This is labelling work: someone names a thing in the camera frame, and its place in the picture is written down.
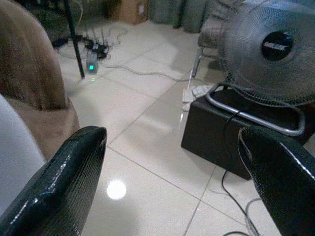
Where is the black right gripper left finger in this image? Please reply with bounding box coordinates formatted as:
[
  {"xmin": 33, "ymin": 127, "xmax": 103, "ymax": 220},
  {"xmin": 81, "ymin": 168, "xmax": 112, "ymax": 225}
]
[{"xmin": 0, "ymin": 125, "xmax": 108, "ymax": 236}]

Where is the brown round sofa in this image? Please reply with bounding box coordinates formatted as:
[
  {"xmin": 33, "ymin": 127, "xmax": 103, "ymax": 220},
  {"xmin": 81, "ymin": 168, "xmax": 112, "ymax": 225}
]
[{"xmin": 0, "ymin": 0, "xmax": 81, "ymax": 161}]

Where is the grey curtain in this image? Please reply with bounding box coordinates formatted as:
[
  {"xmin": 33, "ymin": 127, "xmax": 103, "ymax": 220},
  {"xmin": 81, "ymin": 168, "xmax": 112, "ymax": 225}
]
[{"xmin": 147, "ymin": 0, "xmax": 218, "ymax": 34}]

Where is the grey pillow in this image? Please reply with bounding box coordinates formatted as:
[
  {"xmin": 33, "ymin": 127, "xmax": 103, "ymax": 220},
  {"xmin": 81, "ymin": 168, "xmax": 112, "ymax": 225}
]
[{"xmin": 0, "ymin": 94, "xmax": 48, "ymax": 217}]

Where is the grey charger with green display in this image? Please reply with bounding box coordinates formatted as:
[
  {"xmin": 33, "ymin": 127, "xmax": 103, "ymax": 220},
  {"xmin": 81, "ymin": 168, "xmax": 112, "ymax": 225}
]
[{"xmin": 86, "ymin": 52, "xmax": 99, "ymax": 75}]

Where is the black power strip with plugs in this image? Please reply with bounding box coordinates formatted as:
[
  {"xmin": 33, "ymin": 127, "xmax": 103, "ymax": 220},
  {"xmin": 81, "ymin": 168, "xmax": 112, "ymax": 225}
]
[{"xmin": 51, "ymin": 26, "xmax": 112, "ymax": 60}]

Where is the grey round floor fan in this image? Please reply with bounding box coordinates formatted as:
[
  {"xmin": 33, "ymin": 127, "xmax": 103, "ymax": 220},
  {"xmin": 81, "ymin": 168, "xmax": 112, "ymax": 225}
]
[{"xmin": 206, "ymin": 0, "xmax": 315, "ymax": 137}]

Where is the grey table with black legs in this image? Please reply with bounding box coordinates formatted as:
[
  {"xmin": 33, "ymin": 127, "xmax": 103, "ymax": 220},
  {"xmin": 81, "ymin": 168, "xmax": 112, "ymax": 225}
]
[{"xmin": 62, "ymin": 0, "xmax": 86, "ymax": 79}]

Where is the long grey floor cable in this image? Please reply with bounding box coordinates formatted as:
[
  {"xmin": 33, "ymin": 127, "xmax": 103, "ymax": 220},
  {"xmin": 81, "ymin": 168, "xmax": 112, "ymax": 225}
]
[{"xmin": 100, "ymin": 62, "xmax": 190, "ymax": 82}]

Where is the plaid cushioned metal chair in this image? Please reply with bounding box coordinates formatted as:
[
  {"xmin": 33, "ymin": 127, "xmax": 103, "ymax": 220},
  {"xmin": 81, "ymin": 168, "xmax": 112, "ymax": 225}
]
[{"xmin": 192, "ymin": 0, "xmax": 245, "ymax": 77}]

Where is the black box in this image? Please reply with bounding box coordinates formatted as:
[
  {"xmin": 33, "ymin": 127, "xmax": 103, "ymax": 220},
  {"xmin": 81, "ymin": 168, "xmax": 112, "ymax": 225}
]
[{"xmin": 180, "ymin": 94, "xmax": 315, "ymax": 181}]

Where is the brown cardboard box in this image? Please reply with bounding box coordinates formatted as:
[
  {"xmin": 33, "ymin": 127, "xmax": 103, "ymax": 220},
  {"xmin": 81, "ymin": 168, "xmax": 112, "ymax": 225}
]
[{"xmin": 105, "ymin": 0, "xmax": 150, "ymax": 26}]

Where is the black fan cable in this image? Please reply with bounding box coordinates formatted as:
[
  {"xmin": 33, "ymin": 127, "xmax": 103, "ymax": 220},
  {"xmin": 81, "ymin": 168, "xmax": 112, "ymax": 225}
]
[{"xmin": 220, "ymin": 110, "xmax": 250, "ymax": 236}]

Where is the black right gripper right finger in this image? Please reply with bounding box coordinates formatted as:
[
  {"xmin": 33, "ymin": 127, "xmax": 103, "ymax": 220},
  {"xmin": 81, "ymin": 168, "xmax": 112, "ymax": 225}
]
[{"xmin": 237, "ymin": 125, "xmax": 315, "ymax": 236}]

